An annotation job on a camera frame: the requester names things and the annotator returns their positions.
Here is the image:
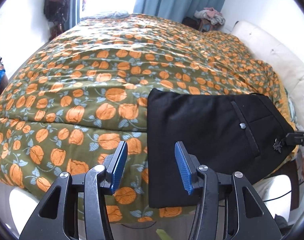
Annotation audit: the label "black pants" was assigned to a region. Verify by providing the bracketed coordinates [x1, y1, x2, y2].
[147, 89, 294, 208]

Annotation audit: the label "mustard yellow dotted blanket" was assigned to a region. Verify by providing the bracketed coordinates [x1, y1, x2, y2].
[278, 76, 299, 166]

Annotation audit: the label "white padded headboard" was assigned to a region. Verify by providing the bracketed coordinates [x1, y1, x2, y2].
[231, 21, 304, 129]

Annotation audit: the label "olive orange floral quilt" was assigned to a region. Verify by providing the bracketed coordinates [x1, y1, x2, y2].
[0, 14, 283, 223]

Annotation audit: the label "green object on floor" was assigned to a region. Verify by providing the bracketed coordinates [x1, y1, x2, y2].
[156, 229, 173, 240]

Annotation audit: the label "light blue pillow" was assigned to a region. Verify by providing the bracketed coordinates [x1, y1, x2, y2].
[80, 11, 130, 21]

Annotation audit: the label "clothes pile on far chair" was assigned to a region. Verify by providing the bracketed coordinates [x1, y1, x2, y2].
[194, 8, 225, 25]

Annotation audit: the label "black cable on floor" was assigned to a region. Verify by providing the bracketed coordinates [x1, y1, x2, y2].
[120, 179, 304, 230]

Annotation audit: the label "dark bags hanging on wall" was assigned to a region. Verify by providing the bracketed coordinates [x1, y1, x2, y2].
[43, 0, 69, 41]

